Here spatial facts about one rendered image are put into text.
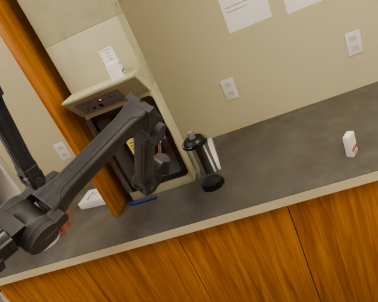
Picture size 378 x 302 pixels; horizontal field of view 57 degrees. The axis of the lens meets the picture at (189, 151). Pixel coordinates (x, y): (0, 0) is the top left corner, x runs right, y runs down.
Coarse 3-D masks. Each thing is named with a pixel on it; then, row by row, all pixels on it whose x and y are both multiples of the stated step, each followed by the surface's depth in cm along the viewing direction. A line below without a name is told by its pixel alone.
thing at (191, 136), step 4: (188, 132) 139; (192, 132) 139; (188, 136) 139; (192, 136) 139; (196, 136) 141; (200, 136) 139; (184, 140) 142; (188, 140) 140; (192, 140) 139; (196, 140) 138; (200, 140) 138; (184, 144) 140; (188, 144) 138; (192, 144) 137; (196, 144) 137
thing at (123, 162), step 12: (120, 108) 144; (156, 108) 143; (96, 120) 147; (108, 120) 147; (168, 132) 148; (168, 144) 150; (120, 156) 155; (132, 156) 154; (180, 156) 153; (120, 168) 158; (132, 168) 157; (180, 168) 156; (168, 180) 159
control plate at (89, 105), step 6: (114, 90) 132; (102, 96) 134; (108, 96) 135; (114, 96) 136; (120, 96) 137; (84, 102) 135; (90, 102) 136; (96, 102) 137; (102, 102) 138; (114, 102) 140; (78, 108) 138; (84, 108) 139; (90, 108) 140; (96, 108) 141
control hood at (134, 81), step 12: (132, 72) 131; (96, 84) 139; (108, 84) 129; (120, 84) 129; (132, 84) 131; (144, 84) 134; (72, 96) 137; (84, 96) 132; (96, 96) 133; (72, 108) 137
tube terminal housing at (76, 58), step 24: (120, 24) 129; (48, 48) 135; (72, 48) 135; (96, 48) 134; (120, 48) 134; (72, 72) 139; (96, 72) 138; (144, 72) 138; (144, 96) 142; (168, 120) 149; (192, 168) 162
